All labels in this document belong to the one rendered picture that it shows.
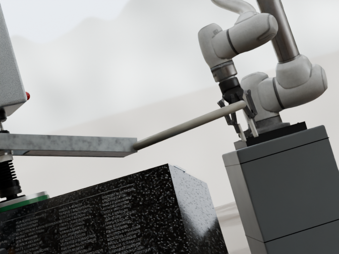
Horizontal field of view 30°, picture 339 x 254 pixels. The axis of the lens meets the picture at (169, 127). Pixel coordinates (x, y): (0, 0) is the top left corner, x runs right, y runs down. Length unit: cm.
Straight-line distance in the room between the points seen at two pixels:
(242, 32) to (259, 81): 61
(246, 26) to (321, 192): 85
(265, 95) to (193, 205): 127
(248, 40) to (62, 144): 75
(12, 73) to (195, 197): 69
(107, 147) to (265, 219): 89
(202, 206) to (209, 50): 82
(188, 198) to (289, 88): 126
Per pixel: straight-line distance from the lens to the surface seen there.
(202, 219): 161
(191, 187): 168
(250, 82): 284
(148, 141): 205
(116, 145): 208
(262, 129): 282
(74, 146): 203
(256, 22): 226
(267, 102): 282
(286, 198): 271
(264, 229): 269
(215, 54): 230
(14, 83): 196
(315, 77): 279
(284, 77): 279
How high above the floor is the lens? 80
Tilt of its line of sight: 4 degrees up
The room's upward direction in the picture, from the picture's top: 16 degrees counter-clockwise
